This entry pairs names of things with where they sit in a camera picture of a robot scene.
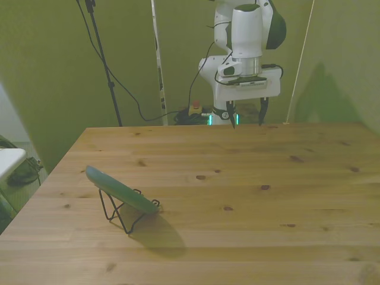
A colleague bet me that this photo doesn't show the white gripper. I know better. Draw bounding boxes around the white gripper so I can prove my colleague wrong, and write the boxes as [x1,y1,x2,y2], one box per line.
[215,67,281,130]

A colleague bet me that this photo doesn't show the blue-green ceramic plate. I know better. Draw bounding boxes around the blue-green ceramic plate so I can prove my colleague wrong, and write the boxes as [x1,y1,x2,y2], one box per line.
[85,164,160,215]

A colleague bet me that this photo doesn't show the brown wooden box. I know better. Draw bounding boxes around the brown wooden box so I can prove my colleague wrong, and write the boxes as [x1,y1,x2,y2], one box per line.
[236,103,262,125]

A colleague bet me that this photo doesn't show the yellow emergency stop button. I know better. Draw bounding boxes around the yellow emergency stop button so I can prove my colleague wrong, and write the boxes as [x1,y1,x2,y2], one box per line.
[189,100,203,116]

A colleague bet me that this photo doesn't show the white vertical pole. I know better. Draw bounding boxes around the white vertical pole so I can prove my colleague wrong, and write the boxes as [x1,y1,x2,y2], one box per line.
[150,0,169,126]

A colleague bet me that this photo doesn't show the black tripod stand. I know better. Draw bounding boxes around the black tripod stand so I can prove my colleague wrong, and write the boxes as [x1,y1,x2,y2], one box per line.
[84,0,124,128]

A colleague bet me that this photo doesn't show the dark bag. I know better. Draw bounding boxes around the dark bag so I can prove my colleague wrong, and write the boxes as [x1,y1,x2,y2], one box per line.
[6,157,45,187]

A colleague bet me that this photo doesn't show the white side table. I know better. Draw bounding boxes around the white side table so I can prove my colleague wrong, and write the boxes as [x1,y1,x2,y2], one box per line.
[0,148,27,181]

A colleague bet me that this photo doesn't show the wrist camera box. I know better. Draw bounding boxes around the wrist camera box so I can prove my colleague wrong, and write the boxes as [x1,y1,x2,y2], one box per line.
[227,76,268,88]

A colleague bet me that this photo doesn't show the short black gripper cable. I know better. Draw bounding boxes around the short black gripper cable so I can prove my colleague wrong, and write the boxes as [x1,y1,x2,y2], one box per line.
[260,64,284,79]

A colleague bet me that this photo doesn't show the thin white cord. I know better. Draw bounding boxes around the thin white cord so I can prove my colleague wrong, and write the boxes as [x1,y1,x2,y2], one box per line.
[283,0,316,125]

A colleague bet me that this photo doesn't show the long black cable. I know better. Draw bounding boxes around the long black cable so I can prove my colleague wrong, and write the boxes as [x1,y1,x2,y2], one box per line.
[75,0,216,122]

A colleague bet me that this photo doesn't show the black wire plate stand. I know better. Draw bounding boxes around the black wire plate stand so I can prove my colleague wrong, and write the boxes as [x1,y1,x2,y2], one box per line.
[98,187,162,235]

